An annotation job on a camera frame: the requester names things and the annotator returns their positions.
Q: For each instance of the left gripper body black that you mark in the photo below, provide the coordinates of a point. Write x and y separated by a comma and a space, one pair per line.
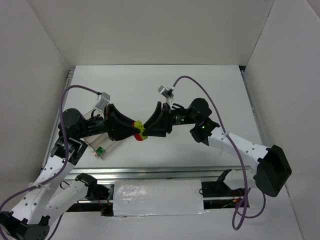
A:
110, 122

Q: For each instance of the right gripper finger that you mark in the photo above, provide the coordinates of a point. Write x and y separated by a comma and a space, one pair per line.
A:
155, 121
156, 131

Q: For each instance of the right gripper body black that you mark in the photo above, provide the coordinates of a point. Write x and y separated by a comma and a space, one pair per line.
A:
167, 119

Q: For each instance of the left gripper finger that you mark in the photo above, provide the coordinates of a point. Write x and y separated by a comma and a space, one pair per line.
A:
118, 120
124, 132

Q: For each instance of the red square lego brick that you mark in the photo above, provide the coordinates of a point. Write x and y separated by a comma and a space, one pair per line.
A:
137, 136

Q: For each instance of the lime yellow long lego brick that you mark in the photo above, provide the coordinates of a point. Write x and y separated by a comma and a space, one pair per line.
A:
140, 127

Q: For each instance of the green hollow lego brick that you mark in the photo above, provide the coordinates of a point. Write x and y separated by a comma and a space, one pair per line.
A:
100, 150

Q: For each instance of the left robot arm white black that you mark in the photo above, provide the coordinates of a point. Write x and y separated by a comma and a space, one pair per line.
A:
33, 216

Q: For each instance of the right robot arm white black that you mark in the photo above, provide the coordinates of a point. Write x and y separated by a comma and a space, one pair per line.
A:
271, 166

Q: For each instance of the clear bin near compartment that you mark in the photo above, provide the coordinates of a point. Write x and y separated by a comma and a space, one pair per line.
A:
101, 140

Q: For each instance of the white tape cover panel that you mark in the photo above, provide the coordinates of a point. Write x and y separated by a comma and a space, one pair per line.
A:
139, 198

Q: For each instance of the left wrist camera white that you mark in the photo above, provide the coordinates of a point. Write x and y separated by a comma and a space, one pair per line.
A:
102, 101

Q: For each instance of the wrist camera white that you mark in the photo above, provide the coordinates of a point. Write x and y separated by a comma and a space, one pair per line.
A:
168, 93
102, 101

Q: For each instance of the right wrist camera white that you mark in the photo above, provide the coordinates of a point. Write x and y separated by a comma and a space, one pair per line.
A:
168, 93

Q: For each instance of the aluminium rail frame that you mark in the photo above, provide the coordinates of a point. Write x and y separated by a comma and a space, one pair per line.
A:
133, 89

